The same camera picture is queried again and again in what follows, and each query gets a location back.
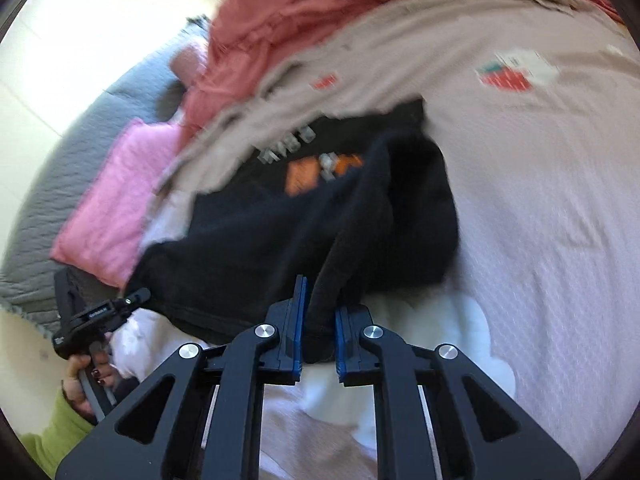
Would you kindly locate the grey quilted cover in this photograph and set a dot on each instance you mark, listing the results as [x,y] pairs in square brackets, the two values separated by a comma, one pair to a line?
[45,200]

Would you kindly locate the pink quilted blanket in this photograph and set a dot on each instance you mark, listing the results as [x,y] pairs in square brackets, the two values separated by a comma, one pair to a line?
[115,200]

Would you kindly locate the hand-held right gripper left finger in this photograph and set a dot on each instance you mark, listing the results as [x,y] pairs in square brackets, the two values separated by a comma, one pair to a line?
[299,330]

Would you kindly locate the coral pink duvet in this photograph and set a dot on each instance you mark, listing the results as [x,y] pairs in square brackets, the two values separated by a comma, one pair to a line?
[300,20]

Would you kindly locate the person's left hand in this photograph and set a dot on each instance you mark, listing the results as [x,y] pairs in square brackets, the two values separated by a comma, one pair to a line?
[106,367]

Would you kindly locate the black sweater with orange cuffs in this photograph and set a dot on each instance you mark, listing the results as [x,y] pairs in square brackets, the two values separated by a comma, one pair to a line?
[300,220]

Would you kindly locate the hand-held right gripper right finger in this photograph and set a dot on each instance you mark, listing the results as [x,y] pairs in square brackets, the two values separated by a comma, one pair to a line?
[341,342]

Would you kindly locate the person's green sleeved forearm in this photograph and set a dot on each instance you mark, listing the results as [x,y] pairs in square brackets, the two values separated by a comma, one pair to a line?
[55,440]

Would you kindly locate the beige printed bed sheet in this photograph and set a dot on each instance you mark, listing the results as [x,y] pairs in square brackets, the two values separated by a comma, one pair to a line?
[525,185]

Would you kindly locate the dusty pink pillow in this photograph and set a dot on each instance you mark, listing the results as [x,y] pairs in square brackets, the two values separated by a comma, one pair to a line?
[190,65]

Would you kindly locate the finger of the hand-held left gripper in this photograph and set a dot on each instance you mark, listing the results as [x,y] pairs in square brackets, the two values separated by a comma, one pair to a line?
[136,298]

